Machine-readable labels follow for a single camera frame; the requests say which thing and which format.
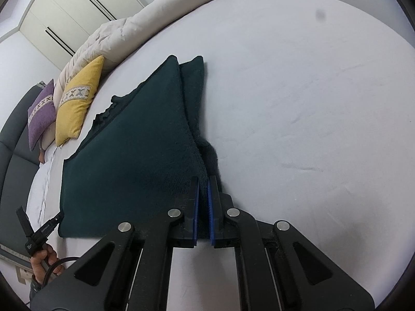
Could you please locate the cream wardrobe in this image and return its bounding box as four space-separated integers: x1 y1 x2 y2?
20 0 154 69

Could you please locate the dark green knit garment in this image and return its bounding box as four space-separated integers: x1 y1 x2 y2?
58 55 219 238

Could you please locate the dark grey padded headboard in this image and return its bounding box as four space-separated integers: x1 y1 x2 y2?
0 85 42 269

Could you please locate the beige duvet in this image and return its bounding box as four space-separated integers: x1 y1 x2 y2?
53 0 212 106

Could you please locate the yellow embroidered cushion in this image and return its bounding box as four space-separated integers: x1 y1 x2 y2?
55 55 105 147

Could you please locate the black cable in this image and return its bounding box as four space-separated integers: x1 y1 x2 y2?
40 256 82 287

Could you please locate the white pillow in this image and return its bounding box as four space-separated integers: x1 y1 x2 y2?
26 163 51 230

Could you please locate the person's left hand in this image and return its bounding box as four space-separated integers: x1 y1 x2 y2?
30 244 59 284

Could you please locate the white bed sheet mattress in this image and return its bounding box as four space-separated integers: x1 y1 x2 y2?
24 0 415 311

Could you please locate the purple embroidered cushion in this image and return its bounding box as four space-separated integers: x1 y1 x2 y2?
27 79 56 151

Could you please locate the orange-brown plush toy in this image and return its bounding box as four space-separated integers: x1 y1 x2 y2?
39 149 45 164

